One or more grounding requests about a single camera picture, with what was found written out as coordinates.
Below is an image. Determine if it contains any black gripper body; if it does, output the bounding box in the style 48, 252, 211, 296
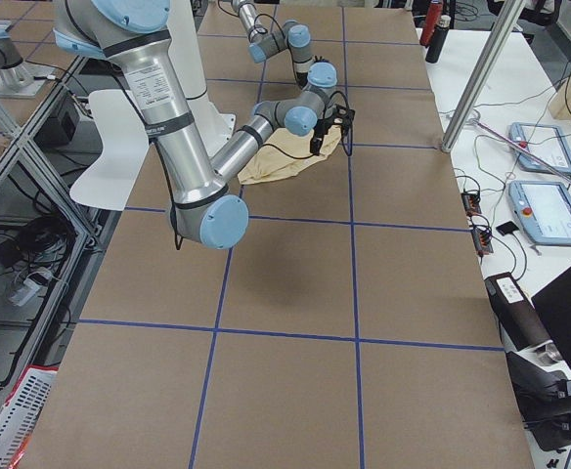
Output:
314, 105, 355, 139
292, 57, 332, 88

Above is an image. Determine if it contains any beige long-sleeve printed shirt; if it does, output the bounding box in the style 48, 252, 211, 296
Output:
238, 125, 341, 185

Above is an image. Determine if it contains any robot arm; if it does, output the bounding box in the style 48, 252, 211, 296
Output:
54, 1, 355, 249
232, 0, 329, 88

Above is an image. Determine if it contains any reacher grabber stick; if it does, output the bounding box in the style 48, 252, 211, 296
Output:
467, 118, 571, 185

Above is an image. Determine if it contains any red water bottle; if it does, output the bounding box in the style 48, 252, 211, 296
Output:
419, 0, 444, 47

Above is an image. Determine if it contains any black water bottle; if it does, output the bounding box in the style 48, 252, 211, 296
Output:
425, 15, 451, 64

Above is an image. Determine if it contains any brown paper table cover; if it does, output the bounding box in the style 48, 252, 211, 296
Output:
22, 5, 532, 468

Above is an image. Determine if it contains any far blue teach pendant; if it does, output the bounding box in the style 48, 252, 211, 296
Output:
509, 122, 571, 176

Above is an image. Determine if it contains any blue teach pendant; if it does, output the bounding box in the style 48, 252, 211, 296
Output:
507, 181, 571, 247
509, 122, 571, 176

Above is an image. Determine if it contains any white plastic chair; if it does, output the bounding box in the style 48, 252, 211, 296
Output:
69, 89, 154, 211

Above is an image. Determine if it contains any near blue teach pendant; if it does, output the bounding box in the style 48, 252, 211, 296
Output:
507, 181, 571, 247

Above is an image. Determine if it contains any white red plastic basket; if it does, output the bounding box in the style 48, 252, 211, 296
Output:
0, 365, 58, 468

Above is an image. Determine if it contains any grey aluminium frame post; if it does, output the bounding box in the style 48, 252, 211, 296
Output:
441, 0, 524, 153

